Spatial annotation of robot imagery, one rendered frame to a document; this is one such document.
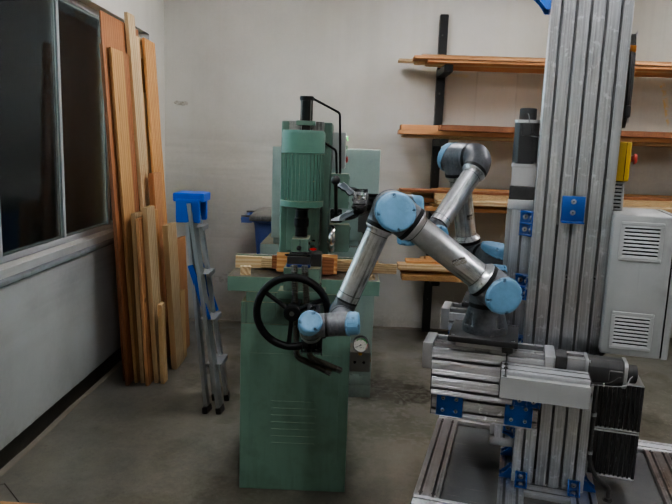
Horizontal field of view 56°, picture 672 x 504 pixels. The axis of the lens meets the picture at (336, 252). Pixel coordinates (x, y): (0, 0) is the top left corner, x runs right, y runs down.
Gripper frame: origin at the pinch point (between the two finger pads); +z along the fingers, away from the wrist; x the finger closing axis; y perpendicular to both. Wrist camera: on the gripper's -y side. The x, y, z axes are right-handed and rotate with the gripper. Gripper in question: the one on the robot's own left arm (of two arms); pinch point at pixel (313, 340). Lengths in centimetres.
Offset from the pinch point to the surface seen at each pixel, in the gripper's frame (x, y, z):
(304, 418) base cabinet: -3.9, 23.0, 40.7
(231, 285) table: -34.1, -24.0, 13.8
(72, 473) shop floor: -103, 47, 62
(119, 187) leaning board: -117, -104, 94
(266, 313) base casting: -20.1, -14.6, 19.2
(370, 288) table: 20.6, -24.6, 13.2
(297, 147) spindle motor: -10, -75, -7
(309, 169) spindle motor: -5, -68, -2
